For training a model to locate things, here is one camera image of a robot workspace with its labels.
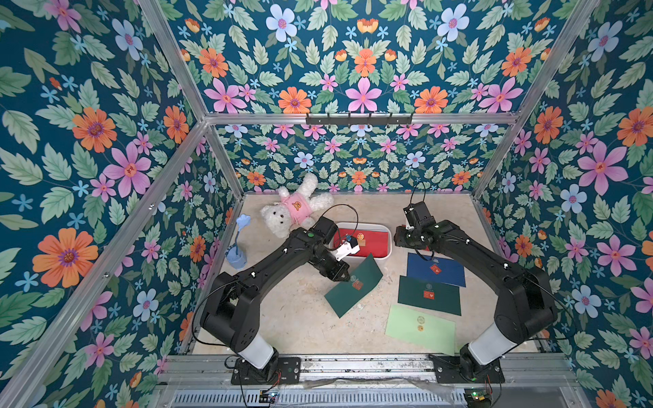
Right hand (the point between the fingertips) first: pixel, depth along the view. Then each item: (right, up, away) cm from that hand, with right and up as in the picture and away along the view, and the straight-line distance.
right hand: (400, 237), depth 89 cm
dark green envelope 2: (+10, -20, 0) cm, 23 cm away
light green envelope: (+10, -32, -6) cm, 34 cm away
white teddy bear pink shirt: (-41, +9, +15) cm, 45 cm away
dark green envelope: (-14, -13, -7) cm, 20 cm away
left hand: (-18, -12, -9) cm, 23 cm away
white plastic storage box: (-11, +4, +13) cm, 18 cm away
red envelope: (-8, -3, +10) cm, 13 cm away
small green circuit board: (+19, -44, -17) cm, 51 cm away
